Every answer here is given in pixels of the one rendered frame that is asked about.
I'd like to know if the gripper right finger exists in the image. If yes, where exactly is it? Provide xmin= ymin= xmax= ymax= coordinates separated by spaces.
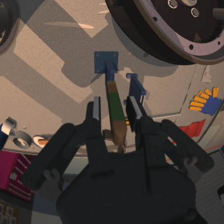
xmin=125 ymin=96 xmax=215 ymax=174

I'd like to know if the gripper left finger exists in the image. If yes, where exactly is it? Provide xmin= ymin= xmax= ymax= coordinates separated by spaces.
xmin=21 ymin=96 xmax=109 ymax=191

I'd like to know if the dark round drum brake assembly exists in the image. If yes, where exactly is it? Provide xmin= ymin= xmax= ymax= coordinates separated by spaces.
xmin=105 ymin=0 xmax=224 ymax=66

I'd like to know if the dark round drum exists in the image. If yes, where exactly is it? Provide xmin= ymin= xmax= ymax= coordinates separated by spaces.
xmin=0 ymin=0 xmax=21 ymax=55

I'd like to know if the dark grey stub lever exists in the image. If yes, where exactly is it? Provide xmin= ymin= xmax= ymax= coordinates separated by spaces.
xmin=212 ymin=8 xmax=224 ymax=20

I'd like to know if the grey hub pilot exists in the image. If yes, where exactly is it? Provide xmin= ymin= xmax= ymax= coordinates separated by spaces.
xmin=179 ymin=0 xmax=198 ymax=7

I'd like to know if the white dish with orange part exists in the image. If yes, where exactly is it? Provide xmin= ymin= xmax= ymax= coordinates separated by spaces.
xmin=33 ymin=134 xmax=53 ymax=149

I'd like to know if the silver flat bar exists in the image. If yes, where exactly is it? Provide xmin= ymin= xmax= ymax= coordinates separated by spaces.
xmin=148 ymin=112 xmax=181 ymax=120

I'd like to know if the magenta drawer tool chest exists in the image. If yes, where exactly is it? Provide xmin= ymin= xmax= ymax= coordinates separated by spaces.
xmin=0 ymin=149 xmax=37 ymax=202

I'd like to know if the silver cylinder socket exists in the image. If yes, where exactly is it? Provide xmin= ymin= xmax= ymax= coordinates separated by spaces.
xmin=3 ymin=116 xmax=18 ymax=137

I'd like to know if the brown small block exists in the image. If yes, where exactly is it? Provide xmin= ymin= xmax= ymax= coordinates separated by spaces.
xmin=102 ymin=129 xmax=113 ymax=140

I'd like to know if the blue threaded bolt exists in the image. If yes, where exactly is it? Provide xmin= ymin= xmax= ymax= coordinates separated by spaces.
xmin=0 ymin=123 xmax=8 ymax=152

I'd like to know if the beige printed paper sheet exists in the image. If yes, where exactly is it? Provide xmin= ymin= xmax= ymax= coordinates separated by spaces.
xmin=0 ymin=202 xmax=20 ymax=224

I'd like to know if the grey short ring sleeve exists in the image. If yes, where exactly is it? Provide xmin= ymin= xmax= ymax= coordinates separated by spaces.
xmin=12 ymin=130 xmax=33 ymax=150

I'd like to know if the blue slotted bracket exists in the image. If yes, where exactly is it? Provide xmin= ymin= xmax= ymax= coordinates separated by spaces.
xmin=126 ymin=73 xmax=147 ymax=103

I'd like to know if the blue holster bracket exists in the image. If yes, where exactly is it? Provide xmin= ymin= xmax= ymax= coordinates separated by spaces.
xmin=94 ymin=51 xmax=119 ymax=102

